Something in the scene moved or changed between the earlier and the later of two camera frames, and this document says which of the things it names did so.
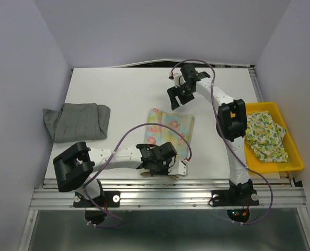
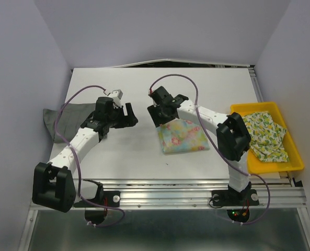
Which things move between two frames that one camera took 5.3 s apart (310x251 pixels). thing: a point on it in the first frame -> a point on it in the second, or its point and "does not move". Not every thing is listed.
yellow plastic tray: [290, 146] does not move
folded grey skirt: [76, 122] does not move
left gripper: [164, 172] -> [126, 121]
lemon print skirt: [264, 138] does not move
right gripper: [173, 92] -> [157, 119]
